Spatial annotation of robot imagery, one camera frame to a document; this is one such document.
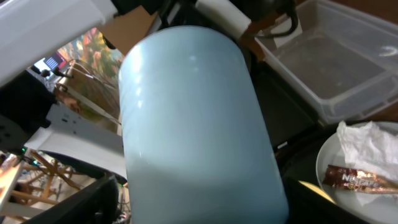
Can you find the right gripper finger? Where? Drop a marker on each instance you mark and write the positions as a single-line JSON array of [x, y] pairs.
[[96, 203]]

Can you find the blue cup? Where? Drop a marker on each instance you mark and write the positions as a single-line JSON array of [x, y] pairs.
[[195, 142]]

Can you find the brown coffee sachet wrapper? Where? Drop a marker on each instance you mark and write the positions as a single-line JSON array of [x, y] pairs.
[[358, 181]]

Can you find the white napkin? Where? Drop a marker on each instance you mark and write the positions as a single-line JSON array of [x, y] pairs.
[[370, 148]]

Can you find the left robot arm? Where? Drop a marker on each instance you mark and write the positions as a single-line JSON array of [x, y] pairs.
[[29, 30]]

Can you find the grey plate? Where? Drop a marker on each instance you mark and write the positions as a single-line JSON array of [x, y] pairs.
[[373, 208]]

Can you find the clear plastic bin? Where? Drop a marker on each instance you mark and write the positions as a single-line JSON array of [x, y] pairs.
[[341, 61]]

